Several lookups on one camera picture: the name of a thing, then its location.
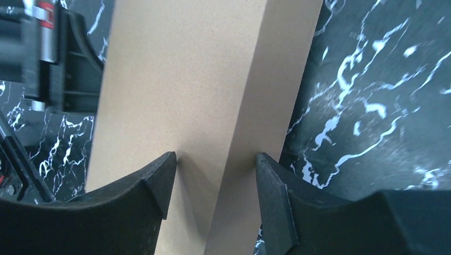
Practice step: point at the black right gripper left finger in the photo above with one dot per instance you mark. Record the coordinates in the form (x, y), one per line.
(123, 217)

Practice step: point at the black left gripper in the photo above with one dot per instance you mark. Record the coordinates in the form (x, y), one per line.
(45, 47)

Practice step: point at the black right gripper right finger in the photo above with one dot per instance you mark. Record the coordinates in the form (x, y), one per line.
(298, 218)

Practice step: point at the brown cardboard box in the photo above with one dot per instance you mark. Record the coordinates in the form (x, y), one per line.
(215, 82)

